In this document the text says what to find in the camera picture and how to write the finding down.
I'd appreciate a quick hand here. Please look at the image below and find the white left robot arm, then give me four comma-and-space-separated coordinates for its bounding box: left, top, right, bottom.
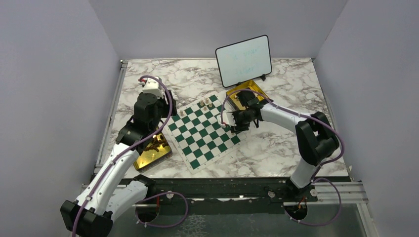
60, 91, 177, 237

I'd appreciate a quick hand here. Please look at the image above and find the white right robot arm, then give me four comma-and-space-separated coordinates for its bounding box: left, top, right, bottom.
218, 89, 344, 201

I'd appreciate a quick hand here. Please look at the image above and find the gold tin with white pieces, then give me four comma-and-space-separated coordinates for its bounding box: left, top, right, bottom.
226, 80, 267, 111

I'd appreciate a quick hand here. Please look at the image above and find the gold tin with dark pieces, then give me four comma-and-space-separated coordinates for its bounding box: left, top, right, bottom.
133, 133, 173, 172

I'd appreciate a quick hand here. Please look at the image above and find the green white chess mat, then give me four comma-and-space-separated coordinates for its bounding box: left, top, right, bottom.
164, 94, 248, 174

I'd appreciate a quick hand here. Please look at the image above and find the small whiteboard with stand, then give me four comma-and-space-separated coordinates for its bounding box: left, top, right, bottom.
215, 35, 272, 88

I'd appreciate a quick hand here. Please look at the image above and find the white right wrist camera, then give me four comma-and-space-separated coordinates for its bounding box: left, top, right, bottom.
215, 112, 236, 128

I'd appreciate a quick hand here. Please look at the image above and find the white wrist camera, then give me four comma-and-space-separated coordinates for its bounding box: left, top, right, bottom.
215, 112, 236, 128
139, 78, 164, 99

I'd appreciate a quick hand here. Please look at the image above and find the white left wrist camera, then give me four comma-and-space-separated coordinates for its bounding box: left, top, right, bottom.
139, 78, 164, 99

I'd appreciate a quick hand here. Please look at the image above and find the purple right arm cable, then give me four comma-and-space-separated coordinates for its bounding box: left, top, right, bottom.
220, 89, 345, 227

